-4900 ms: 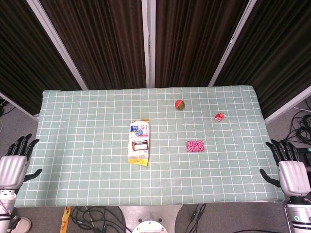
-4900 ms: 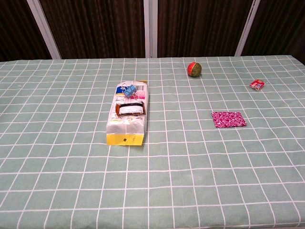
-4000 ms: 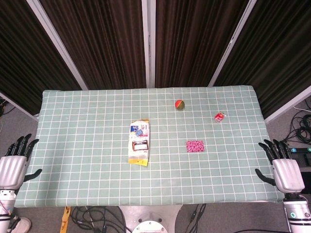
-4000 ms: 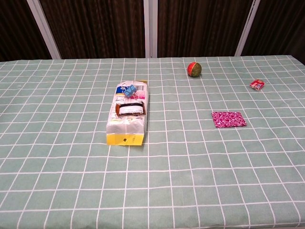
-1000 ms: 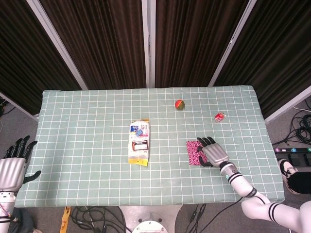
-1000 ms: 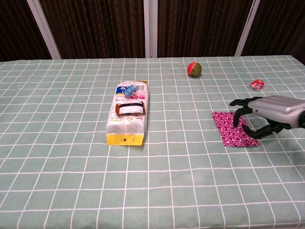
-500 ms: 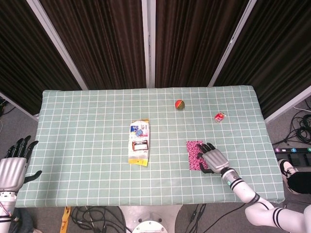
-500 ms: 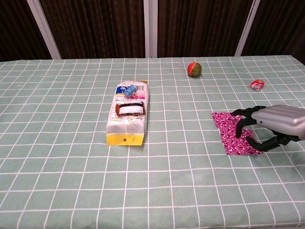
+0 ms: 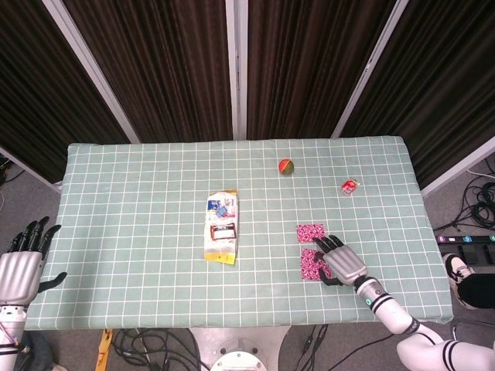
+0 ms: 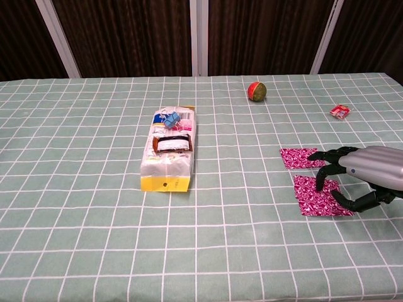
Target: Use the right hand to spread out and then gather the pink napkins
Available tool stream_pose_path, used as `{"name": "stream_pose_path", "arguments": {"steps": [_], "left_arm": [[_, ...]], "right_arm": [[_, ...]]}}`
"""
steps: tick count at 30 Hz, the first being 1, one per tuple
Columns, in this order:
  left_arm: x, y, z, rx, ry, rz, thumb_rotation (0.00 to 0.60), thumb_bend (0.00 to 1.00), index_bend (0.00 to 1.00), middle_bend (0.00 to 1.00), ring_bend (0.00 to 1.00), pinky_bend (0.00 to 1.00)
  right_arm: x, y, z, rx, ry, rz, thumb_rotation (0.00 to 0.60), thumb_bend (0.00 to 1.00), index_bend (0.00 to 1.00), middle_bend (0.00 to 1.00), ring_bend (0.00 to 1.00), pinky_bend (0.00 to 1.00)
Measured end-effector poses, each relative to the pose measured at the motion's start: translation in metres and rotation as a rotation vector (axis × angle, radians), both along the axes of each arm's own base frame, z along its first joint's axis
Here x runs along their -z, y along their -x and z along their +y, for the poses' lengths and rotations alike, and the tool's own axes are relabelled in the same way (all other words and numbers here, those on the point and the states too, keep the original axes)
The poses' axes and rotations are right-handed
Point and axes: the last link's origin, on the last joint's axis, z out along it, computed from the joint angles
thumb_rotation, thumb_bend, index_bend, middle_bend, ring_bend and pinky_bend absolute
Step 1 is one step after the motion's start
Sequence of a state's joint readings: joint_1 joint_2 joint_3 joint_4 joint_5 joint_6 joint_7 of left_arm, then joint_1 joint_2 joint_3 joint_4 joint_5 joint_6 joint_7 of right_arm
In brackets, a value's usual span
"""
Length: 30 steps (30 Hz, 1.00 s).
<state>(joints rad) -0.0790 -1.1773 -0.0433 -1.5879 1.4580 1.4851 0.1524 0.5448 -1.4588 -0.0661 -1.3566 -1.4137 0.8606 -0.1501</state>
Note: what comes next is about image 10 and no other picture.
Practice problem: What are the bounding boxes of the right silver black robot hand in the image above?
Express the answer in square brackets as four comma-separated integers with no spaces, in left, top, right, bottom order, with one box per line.
[307,145,403,213]

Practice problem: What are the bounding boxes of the red candy packet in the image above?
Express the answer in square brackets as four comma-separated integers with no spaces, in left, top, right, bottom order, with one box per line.
[329,104,351,121]

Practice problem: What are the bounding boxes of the dark brown partition panel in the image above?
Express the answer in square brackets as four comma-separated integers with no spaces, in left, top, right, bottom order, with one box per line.
[35,0,200,79]
[0,0,81,82]
[197,0,344,76]
[310,0,403,86]

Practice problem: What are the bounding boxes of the red green ball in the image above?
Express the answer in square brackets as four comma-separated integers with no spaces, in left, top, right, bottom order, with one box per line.
[247,81,268,103]

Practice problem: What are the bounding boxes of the blue binder clip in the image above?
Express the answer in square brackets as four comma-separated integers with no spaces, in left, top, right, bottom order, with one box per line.
[159,108,181,130]

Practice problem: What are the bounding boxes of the white yellow snack bag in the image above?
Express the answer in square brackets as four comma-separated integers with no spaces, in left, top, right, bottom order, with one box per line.
[139,105,198,193]

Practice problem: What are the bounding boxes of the green white grid tablecloth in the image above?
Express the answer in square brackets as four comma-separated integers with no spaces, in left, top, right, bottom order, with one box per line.
[0,72,403,302]

